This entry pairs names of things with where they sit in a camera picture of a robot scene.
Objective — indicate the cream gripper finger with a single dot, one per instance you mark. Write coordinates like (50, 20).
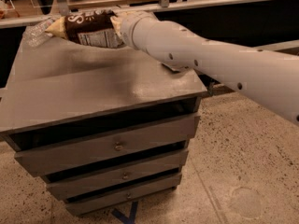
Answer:
(116, 22)

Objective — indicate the brown chip bag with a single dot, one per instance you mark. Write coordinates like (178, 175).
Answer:
(93, 29)

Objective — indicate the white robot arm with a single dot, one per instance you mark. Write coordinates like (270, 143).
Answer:
(269, 78)

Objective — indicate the clear plastic water bottle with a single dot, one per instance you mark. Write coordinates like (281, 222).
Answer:
(36, 35)

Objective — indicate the grey drawer cabinet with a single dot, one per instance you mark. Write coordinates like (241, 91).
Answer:
(61, 92)

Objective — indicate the top grey drawer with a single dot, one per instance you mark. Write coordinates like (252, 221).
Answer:
(56, 158)

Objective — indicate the grey drawer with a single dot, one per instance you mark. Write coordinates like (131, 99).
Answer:
(123, 195)
(132, 167)
(56, 158)

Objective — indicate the middle grey drawer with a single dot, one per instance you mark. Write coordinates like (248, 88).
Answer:
(132, 167)

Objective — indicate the bottom grey drawer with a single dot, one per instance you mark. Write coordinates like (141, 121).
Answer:
(123, 195)

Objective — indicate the metal railing frame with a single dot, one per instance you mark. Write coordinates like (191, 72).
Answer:
(252, 23)

